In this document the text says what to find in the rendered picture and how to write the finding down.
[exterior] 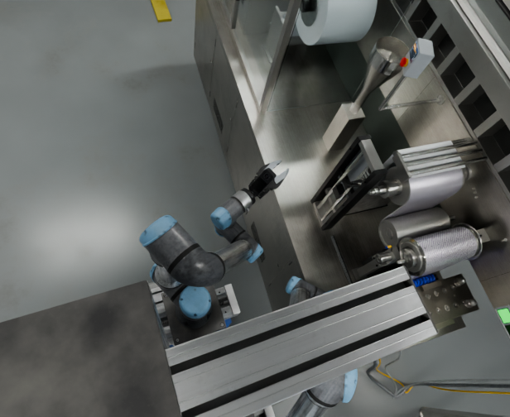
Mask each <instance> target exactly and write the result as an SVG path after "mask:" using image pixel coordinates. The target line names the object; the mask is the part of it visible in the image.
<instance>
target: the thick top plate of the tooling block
mask: <svg viewBox="0 0 510 417"><path fill-rule="evenodd" d="M461 277H463V275H462V274H458V275H456V276H451V277H449V278H445V279H443V280H440V282H441V284H442V286H439V287H436V288H434V289H431V290H426V291H423V292H421V288H420V286H419V287H417V290H418V292H419V294H420V296H421V298H422V300H423V302H424V304H425V306H426V308H427V310H428V312H429V314H430V316H431V318H432V320H433V322H434V324H435V325H436V324H440V323H443V322H445V321H447V320H450V319H454V318H457V317H459V316H461V315H464V314H468V313H471V312H474V311H476V310H478V309H479V307H478V305H475V306H473V307H472V308H467V307H466V306H465V304H464V302H465V300H474V297H473V295H472V293H471V291H470V289H469V287H468V285H467V283H466V282H465V283H464V284H463V285H462V286H457V285H455V283H454V279H455V278H461ZM463 278H464V277H463Z"/></svg>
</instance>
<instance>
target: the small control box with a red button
mask: <svg viewBox="0 0 510 417"><path fill-rule="evenodd" d="M433 58H434V49H433V43H432V41H428V40H425V39H421V38H418V39H417V40H416V42H415V44H414V45H413V47H412V48H411V49H410V50H409V52H408V53H407V55H406V56H405V57H403V58H402V60H401V62H400V66H401V67H402V69H403V76H406V77H409V78H413V79H417V78H418V77H419V75H420V74H421V73H422V71H423V70H424V69H425V67H426V66H427V65H428V64H429V63H430V62H431V60H432V59H433Z"/></svg>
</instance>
